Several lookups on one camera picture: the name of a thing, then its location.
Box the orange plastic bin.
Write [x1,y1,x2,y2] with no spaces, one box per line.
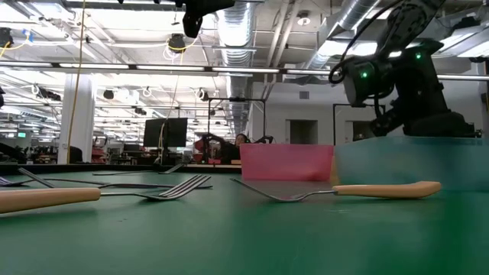
[329,154,341,182]

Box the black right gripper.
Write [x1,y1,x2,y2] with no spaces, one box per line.
[369,105,478,138]

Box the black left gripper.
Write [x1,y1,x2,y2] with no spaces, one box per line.
[175,0,236,38]

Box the overhead LED light bar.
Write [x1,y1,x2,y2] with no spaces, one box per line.
[0,60,489,82]

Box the silver ribbed ventilation duct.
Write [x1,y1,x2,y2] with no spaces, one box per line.
[305,0,383,72]
[212,0,256,134]

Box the wooden handled silver fork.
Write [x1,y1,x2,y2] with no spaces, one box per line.
[0,174,212,215]
[230,177,443,203]

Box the pink plastic bin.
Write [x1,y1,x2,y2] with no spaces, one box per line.
[239,143,335,182]

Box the person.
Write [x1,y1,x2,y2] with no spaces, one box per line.
[219,132,251,165]

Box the teal plastic bin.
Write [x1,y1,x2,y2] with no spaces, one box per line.
[332,136,489,192]

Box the green table mat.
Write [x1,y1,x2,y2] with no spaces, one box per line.
[0,170,489,275]

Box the black computer monitor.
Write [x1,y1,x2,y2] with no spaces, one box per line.
[143,117,189,148]

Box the black overhead camera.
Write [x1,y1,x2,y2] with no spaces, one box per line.
[167,33,188,54]

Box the black metal frame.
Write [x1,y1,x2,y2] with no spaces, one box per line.
[207,97,267,145]
[332,102,387,146]

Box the white building column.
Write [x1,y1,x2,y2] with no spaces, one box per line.
[57,74,95,165]

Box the black ceiling-mounted device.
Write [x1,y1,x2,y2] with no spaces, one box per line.
[0,27,15,49]

